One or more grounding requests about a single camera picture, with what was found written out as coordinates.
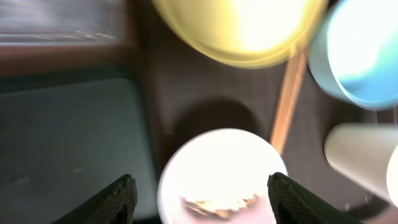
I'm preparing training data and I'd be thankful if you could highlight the clear plastic waste bin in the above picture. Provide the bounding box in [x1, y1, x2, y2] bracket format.
[1, 0, 127, 47]

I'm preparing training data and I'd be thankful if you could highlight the pale green plastic cup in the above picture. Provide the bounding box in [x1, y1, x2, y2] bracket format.
[324, 123, 397, 206]

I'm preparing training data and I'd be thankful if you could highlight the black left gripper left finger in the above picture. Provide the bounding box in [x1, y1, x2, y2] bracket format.
[52, 174, 137, 224]

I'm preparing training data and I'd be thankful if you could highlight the black food waste tray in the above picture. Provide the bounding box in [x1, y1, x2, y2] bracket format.
[1, 67, 159, 223]

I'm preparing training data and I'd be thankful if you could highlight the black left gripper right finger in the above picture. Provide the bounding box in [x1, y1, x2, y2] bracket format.
[267, 172, 361, 224]

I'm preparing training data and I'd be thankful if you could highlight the pink bowl with food scraps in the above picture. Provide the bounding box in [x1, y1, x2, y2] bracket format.
[157, 128, 287, 224]

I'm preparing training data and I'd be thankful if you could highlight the dark brown serving tray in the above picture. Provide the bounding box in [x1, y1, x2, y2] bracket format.
[129, 1, 397, 223]

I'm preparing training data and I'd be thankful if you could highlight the yellow plastic plate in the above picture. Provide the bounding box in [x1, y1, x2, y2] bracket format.
[152, 0, 328, 68]

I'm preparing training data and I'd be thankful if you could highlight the light blue plastic bowl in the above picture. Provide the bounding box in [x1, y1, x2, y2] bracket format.
[308, 0, 397, 110]

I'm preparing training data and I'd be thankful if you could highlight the wooden chopstick left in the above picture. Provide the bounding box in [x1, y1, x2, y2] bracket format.
[269, 51, 304, 155]

